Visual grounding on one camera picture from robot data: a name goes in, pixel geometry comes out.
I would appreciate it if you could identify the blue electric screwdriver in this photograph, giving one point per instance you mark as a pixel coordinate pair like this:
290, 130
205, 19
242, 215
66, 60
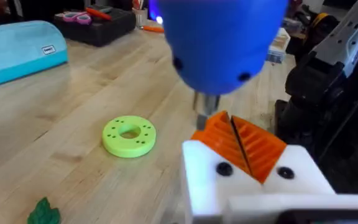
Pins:
219, 43

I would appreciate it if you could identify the small white box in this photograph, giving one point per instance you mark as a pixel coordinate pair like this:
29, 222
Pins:
279, 45

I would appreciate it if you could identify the cup with tools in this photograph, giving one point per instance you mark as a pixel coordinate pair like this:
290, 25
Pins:
140, 15

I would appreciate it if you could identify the white orange left gripper left finger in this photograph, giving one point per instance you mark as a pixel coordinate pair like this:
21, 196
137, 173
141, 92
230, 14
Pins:
202, 174

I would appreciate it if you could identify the green leafy vegetable toy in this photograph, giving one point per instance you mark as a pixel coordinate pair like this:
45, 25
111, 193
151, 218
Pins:
43, 214

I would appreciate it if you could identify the teal zip bag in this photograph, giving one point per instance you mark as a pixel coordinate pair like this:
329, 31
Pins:
17, 49

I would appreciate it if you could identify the pink scissors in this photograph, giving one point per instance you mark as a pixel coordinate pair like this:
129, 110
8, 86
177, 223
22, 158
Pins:
78, 17

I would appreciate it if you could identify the black tool case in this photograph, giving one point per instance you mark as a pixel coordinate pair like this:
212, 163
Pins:
104, 29

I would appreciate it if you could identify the yellow and black tool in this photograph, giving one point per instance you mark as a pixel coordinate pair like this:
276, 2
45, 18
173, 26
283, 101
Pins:
323, 25

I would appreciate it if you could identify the green disc with holes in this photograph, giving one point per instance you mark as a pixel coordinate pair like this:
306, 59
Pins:
128, 137

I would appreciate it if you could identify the white orange left gripper right finger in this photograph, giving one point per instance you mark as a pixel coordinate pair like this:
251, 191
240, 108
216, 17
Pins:
297, 165

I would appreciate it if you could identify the orange pen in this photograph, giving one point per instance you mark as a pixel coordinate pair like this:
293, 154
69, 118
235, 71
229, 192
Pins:
99, 14
153, 29

